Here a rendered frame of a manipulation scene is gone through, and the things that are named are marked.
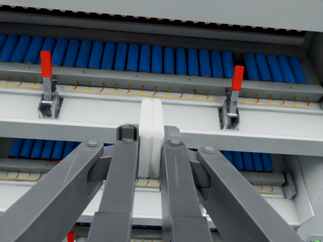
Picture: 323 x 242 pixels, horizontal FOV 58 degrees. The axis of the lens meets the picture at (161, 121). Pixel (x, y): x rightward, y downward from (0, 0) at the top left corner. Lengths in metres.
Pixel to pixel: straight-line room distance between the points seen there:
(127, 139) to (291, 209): 0.52
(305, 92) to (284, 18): 0.16
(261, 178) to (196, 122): 0.23
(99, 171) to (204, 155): 0.06
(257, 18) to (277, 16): 0.02
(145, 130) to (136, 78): 0.29
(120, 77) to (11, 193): 0.31
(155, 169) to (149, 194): 0.40
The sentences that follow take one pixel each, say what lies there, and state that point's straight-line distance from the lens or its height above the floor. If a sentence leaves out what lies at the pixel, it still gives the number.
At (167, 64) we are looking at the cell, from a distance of 0.49.
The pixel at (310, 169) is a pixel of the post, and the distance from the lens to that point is 0.60.
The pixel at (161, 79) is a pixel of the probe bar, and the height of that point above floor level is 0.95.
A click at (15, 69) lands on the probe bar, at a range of 0.50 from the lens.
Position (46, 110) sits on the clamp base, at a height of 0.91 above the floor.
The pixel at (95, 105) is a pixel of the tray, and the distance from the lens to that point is 0.45.
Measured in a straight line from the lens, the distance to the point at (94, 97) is 0.46.
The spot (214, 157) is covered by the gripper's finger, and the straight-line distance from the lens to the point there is 0.15.
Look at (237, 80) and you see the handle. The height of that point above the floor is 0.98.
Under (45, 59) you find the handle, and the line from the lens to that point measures 0.43.
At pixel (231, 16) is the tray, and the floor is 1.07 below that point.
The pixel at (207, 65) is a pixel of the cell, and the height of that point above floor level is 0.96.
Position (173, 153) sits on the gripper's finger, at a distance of 0.15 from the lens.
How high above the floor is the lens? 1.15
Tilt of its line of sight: 33 degrees down
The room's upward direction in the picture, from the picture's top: 6 degrees clockwise
